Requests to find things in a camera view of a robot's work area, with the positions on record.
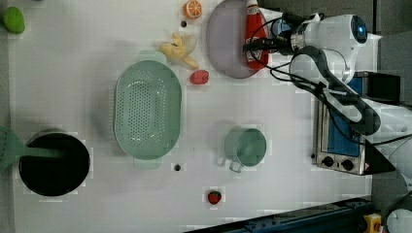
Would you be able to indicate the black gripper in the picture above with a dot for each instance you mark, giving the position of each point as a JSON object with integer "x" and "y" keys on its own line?
{"x": 284, "y": 46}

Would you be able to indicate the red plush ketchup bottle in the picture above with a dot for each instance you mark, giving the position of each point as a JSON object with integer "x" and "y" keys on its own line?
{"x": 256, "y": 24}

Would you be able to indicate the grey round plate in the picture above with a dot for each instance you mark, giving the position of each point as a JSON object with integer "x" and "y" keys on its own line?
{"x": 225, "y": 38}

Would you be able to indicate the blue cup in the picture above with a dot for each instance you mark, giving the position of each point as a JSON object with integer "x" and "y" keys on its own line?
{"x": 279, "y": 28}

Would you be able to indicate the pink peach toy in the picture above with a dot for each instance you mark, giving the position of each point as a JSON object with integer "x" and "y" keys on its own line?
{"x": 199, "y": 77}

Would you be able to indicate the orange slice toy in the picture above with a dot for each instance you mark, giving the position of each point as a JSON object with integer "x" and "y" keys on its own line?
{"x": 193, "y": 9}

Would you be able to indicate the peeled banana toy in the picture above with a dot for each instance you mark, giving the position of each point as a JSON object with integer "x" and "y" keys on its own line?
{"x": 180, "y": 48}

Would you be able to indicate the green perforated colander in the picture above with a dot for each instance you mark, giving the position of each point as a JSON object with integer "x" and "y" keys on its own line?
{"x": 147, "y": 110}

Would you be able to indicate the silver black toaster oven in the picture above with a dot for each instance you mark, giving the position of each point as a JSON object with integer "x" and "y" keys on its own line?
{"x": 342, "y": 149}

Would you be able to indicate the red strawberry toy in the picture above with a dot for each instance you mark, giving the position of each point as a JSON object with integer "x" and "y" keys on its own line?
{"x": 214, "y": 197}

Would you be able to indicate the yellow red emergency button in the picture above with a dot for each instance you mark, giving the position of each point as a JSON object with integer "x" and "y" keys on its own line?
{"x": 373, "y": 223}

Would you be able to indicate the black pot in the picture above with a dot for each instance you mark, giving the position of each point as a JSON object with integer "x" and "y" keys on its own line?
{"x": 55, "y": 176}

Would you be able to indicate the green lime toy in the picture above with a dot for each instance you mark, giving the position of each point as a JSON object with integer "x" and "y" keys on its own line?
{"x": 14, "y": 20}

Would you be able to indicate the green slotted spatula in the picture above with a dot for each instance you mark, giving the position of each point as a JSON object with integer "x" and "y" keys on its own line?
{"x": 12, "y": 149}

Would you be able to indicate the green mug with handle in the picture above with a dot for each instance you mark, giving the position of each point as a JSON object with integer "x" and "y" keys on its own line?
{"x": 243, "y": 147}

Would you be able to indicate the blue metal frame rail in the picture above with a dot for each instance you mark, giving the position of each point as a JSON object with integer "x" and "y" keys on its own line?
{"x": 338, "y": 217}

